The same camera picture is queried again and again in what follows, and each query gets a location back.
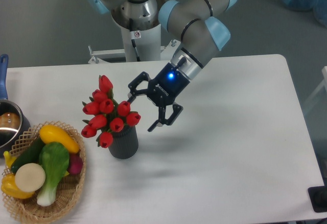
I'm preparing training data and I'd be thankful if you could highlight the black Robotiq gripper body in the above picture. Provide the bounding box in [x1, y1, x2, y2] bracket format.
[147, 63, 190, 107]

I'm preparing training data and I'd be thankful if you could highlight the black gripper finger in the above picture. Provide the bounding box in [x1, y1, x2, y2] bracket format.
[147, 102, 184, 132]
[127, 72, 151, 103]

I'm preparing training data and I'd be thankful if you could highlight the red tulip bouquet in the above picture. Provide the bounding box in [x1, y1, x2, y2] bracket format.
[81, 75, 141, 148]

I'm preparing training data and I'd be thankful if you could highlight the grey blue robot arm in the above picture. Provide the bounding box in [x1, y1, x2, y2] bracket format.
[87, 0, 237, 127]

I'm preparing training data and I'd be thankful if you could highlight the dark grey ribbed vase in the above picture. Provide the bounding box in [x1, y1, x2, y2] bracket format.
[109, 126, 138, 159]

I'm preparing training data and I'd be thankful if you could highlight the purple red radish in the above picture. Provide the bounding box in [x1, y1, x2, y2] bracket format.
[67, 154, 83, 175]

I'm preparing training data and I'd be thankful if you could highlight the yellow squash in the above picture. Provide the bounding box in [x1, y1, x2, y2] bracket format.
[39, 124, 80, 154]

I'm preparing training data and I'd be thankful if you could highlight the green bok choy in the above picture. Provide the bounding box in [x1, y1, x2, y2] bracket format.
[37, 142, 69, 207]

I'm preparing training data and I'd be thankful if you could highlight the green cucumber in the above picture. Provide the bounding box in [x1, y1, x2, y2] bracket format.
[10, 137, 45, 174]

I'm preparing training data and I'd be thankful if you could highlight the yellow banana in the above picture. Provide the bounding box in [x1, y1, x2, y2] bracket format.
[3, 151, 17, 168]

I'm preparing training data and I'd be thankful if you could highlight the black device at table edge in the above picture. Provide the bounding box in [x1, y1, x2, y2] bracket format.
[308, 186, 326, 213]

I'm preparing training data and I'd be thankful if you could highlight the yellow bell pepper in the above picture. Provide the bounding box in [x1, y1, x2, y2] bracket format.
[1, 173, 35, 199]

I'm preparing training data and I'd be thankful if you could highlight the woven wicker basket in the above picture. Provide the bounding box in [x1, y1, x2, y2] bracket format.
[2, 121, 86, 223]

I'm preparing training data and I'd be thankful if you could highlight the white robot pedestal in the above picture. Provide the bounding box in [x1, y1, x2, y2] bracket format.
[88, 25, 180, 64]

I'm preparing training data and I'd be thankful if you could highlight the blue handled saucepan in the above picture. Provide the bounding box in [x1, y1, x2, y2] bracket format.
[1, 54, 30, 159]

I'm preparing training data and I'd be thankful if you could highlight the white frame at right edge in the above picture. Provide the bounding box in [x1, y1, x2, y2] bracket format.
[302, 66, 326, 116]

